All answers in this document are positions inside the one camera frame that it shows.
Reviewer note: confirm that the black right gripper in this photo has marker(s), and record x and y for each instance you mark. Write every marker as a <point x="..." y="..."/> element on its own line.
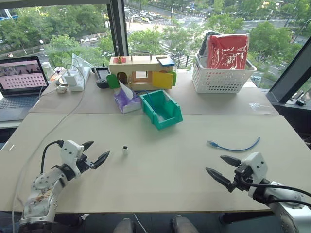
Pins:
<point x="241" y="179"/>

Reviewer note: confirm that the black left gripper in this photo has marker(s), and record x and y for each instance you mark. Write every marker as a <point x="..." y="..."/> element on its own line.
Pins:
<point x="83" y="163"/>

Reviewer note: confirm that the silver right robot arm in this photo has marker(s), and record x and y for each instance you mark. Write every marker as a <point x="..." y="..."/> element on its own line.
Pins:
<point x="289" y="213"/>

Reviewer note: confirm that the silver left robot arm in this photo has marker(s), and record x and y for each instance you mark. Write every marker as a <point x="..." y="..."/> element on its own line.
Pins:
<point x="41" y="191"/>

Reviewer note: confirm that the small white connector piece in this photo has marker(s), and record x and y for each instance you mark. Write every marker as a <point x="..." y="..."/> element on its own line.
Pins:
<point x="125" y="151"/>

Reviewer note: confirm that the purple tissue pack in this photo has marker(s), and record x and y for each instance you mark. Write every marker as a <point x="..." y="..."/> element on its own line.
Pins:
<point x="126" y="102"/>

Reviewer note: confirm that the green plastic parts bin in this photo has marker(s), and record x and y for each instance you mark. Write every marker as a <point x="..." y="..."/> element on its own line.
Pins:
<point x="150" y="114"/>

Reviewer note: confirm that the clear plastic wrapper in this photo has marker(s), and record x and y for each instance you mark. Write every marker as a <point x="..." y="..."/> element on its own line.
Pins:
<point x="261" y="108"/>

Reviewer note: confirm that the white power strip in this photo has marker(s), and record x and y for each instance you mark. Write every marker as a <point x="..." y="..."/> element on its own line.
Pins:
<point x="79" y="82"/>

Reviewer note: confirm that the small white round object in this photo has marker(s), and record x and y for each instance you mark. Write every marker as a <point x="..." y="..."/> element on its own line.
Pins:
<point x="61" y="89"/>

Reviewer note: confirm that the black handheld remote controller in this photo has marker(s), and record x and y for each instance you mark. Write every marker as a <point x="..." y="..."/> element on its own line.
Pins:
<point x="102" y="76"/>

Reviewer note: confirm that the white power adapter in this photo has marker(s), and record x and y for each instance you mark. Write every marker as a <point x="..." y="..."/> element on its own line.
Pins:
<point x="70" y="78"/>

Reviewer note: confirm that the white perforated plastic basket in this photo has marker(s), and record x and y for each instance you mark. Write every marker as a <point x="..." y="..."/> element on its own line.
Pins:
<point x="218" y="80"/>

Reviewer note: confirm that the clear triangular ruler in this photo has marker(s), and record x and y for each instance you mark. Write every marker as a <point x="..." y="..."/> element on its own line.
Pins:
<point x="79" y="61"/>

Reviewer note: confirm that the clear plastic bottle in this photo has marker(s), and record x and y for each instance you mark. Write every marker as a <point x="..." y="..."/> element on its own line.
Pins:
<point x="48" y="70"/>

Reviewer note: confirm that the wooden latch box toy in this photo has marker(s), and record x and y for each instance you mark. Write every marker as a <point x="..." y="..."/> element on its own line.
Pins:
<point x="143" y="66"/>

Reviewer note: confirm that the open laptop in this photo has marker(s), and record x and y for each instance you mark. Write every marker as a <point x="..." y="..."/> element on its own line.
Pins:
<point x="22" y="77"/>

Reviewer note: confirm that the red plastic bag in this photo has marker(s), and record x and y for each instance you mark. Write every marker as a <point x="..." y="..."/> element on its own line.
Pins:
<point x="228" y="53"/>

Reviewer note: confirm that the dark bag behind red bag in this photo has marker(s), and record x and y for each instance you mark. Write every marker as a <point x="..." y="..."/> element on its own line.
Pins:
<point x="204" y="43"/>

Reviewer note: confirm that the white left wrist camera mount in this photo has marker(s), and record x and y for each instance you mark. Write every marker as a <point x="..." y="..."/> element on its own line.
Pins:
<point x="70" y="151"/>

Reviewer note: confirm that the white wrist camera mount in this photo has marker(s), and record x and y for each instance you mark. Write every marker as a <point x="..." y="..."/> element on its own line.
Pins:
<point x="256" y="167"/>
<point x="70" y="151"/>

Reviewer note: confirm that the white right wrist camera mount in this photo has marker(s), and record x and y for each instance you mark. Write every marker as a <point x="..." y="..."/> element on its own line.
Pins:
<point x="256" y="167"/>

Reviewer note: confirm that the slanted dark window frame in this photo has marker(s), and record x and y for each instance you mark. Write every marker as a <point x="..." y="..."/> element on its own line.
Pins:
<point x="291" y="72"/>

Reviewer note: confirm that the dark window frame pillar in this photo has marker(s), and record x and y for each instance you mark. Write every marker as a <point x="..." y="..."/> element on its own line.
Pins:
<point x="119" y="26"/>

